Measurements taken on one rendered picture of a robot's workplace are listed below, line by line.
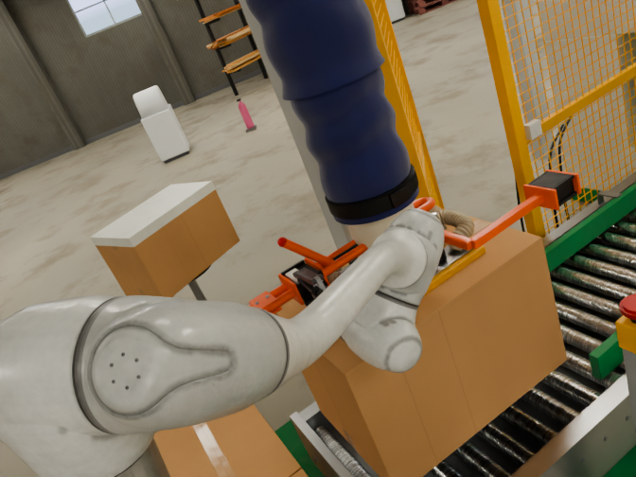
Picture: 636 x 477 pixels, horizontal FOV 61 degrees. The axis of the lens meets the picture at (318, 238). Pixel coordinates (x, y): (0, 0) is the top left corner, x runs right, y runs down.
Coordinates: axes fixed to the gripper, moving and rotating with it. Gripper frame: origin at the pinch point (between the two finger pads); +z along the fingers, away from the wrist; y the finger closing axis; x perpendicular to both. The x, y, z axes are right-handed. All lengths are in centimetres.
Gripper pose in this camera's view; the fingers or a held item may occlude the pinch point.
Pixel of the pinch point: (299, 283)
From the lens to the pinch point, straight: 128.9
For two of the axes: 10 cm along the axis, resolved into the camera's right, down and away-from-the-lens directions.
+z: -4.7, -2.2, 8.5
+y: 3.5, 8.4, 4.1
